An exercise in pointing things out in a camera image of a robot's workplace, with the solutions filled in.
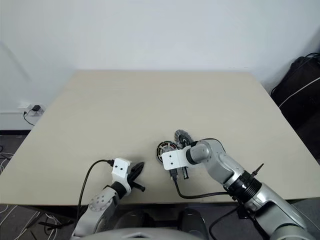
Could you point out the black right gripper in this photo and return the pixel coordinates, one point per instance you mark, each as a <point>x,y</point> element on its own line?
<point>176,173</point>

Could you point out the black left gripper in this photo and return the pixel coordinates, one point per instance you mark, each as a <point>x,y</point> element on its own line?
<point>131,180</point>

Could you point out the spoked silver rotor wheel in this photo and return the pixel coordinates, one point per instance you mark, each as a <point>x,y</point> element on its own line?
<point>162,148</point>

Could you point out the grey round motor end cover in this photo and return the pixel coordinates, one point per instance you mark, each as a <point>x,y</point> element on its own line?
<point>181,136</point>

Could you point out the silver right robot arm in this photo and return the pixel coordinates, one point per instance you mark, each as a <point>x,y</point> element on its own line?
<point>225,162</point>

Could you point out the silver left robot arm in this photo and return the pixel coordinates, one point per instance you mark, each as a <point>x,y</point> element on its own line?
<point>100,202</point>

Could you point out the dark rounded shape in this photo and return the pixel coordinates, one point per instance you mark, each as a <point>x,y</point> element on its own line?
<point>136,218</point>
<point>192,221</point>

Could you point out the black power plug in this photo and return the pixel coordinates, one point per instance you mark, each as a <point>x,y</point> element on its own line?
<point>35,108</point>

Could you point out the black bag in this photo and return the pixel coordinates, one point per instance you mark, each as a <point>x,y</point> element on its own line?
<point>300,105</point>

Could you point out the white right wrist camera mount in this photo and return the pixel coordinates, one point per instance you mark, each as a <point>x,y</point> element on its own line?
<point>172,158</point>

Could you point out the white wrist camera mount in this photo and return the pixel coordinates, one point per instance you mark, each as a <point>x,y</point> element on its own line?
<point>172,158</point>
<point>120,167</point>

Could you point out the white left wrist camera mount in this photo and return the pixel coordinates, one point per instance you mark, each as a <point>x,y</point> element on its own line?
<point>120,167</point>

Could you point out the wall power plug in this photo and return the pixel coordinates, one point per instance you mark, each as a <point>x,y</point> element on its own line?
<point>37,110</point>

